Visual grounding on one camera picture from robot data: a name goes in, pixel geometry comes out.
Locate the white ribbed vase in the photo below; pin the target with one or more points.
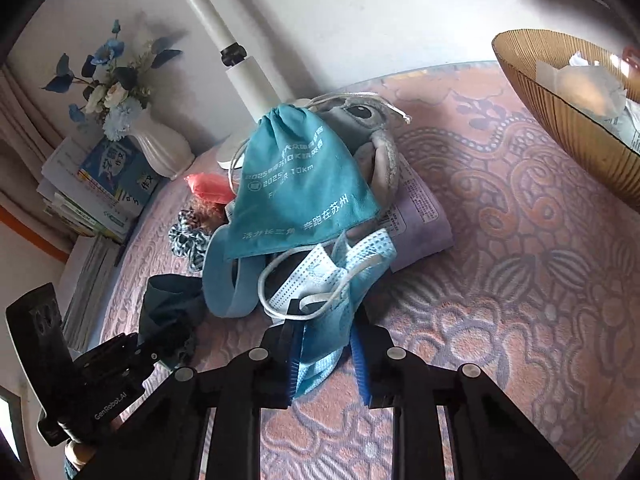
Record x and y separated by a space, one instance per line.
160 145

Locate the amber ribbed glass bowl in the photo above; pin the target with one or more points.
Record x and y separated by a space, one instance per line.
565 140

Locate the beige curtain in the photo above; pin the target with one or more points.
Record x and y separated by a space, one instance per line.
20 125

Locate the blue and white artificial flowers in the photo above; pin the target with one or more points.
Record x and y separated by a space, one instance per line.
115 85

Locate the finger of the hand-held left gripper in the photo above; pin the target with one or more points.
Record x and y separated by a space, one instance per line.
150 350
37 320

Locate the orange red soft item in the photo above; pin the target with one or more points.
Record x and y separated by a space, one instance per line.
210 187

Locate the white desk lamp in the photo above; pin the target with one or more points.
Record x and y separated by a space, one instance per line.
240 75

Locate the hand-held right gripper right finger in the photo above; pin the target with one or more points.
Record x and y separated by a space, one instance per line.
360 365

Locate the grey blue plush toy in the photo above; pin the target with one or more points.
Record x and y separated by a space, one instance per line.
370 125

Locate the dark blue cloth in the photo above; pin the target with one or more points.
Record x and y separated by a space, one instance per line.
170 305

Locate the blue face mask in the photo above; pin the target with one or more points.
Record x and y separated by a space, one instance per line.
320 280
222 280

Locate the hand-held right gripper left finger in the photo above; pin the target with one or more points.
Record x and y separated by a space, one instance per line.
295 360

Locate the blue checkered scrunchie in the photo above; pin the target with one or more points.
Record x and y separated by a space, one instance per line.
187 240

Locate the stack of colourful books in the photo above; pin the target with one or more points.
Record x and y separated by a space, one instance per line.
100 185

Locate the white tissue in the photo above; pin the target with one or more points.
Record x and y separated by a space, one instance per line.
590 85

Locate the lavender soft packet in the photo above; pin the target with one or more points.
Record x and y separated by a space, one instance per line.
425 215

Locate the stack of white booklets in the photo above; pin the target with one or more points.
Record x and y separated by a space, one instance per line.
92 290

